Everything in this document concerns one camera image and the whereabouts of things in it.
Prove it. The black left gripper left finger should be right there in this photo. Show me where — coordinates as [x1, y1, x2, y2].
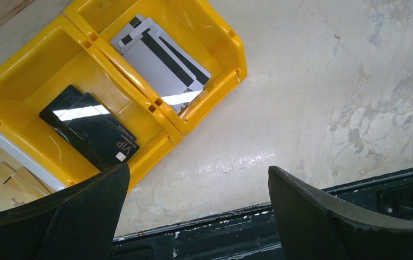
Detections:
[0, 164, 130, 259]

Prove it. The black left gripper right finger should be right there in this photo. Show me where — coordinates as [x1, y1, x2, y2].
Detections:
[268, 166, 413, 259]

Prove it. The top black VIP card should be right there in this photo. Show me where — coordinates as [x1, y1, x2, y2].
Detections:
[55, 93, 140, 171]

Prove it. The yellow bin with black cards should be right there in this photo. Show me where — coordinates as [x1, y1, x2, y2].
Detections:
[0, 16, 182, 191]

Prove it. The top silver magnetic stripe card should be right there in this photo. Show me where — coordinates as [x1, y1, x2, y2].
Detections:
[123, 30, 203, 106]

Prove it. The yellow bin with silver cards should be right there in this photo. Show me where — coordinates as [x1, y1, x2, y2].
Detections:
[64, 1, 247, 135]

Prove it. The black metal base rail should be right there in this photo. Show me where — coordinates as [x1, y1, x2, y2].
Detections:
[109, 168, 413, 259]

